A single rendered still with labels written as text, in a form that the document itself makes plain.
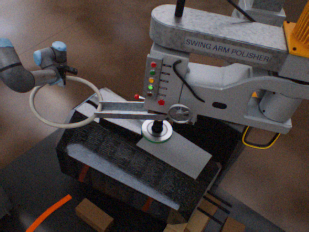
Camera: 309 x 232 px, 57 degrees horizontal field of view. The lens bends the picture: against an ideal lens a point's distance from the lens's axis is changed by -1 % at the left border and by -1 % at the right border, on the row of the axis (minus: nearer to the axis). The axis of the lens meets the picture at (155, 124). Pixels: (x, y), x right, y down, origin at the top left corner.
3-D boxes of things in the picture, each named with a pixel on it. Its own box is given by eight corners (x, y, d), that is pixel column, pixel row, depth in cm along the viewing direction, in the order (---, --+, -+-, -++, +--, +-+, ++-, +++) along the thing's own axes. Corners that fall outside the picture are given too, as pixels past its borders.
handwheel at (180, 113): (191, 115, 175) (197, 97, 164) (189, 127, 169) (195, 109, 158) (167, 109, 176) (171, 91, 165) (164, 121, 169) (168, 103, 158)
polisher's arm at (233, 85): (276, 123, 189) (315, 62, 153) (279, 150, 174) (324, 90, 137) (167, 98, 192) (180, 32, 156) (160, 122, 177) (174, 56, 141)
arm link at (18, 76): (28, 89, 129) (65, 80, 195) (15, 63, 126) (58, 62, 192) (5, 99, 129) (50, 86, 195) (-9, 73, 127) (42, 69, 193)
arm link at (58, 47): (48, 42, 187) (61, 38, 193) (49, 57, 197) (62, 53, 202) (56, 49, 184) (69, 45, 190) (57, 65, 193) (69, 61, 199)
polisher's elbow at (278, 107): (254, 98, 174) (267, 73, 159) (283, 100, 176) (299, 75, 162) (264, 122, 161) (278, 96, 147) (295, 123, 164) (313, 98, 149)
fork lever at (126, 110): (199, 105, 190) (199, 99, 187) (196, 126, 178) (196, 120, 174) (102, 102, 207) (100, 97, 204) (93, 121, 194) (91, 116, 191)
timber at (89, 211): (76, 214, 237) (74, 208, 228) (86, 204, 244) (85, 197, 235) (104, 236, 228) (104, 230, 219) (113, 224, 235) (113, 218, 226)
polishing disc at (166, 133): (175, 125, 207) (176, 124, 207) (166, 146, 194) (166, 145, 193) (148, 115, 211) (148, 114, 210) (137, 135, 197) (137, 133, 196)
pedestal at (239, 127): (195, 114, 333) (211, 62, 278) (246, 145, 311) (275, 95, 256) (161, 149, 294) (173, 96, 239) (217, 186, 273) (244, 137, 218)
